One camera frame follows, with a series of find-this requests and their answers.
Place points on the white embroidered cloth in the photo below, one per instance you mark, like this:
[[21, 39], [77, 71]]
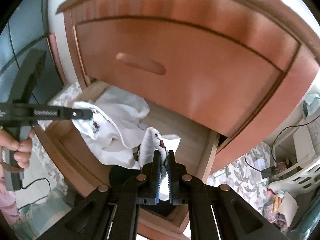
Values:
[[116, 135]]

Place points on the colourful clutter pile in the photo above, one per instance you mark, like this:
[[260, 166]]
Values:
[[280, 209]]

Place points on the person's left hand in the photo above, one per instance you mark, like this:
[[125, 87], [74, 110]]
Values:
[[22, 150]]

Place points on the black power adapter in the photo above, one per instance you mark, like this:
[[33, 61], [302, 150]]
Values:
[[268, 172]]

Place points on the white plastic chair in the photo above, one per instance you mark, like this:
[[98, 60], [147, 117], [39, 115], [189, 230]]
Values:
[[301, 182]]

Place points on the brown wooden dresser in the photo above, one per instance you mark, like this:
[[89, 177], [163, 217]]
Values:
[[268, 27]]

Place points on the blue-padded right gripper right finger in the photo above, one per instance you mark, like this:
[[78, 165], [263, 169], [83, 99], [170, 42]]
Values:
[[216, 212]]

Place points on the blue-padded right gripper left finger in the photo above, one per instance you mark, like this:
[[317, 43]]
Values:
[[111, 212]]

